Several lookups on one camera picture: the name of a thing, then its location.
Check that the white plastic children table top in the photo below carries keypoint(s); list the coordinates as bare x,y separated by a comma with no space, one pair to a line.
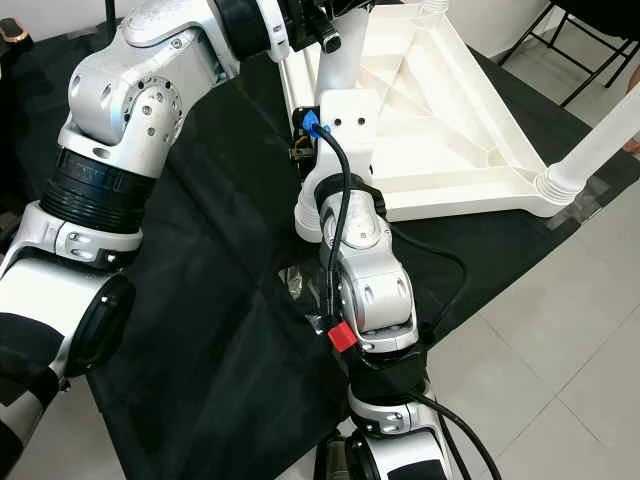
440,120

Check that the black table cloth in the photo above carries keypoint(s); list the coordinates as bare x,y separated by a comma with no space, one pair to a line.
230,350

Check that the black folding chair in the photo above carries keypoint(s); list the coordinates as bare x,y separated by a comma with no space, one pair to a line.
570,45

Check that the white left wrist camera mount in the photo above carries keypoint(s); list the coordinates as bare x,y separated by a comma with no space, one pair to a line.
275,25

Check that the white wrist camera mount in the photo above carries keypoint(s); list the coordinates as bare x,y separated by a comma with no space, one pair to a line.
275,25
350,125

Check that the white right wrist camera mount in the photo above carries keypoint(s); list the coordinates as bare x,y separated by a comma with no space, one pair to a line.
350,125

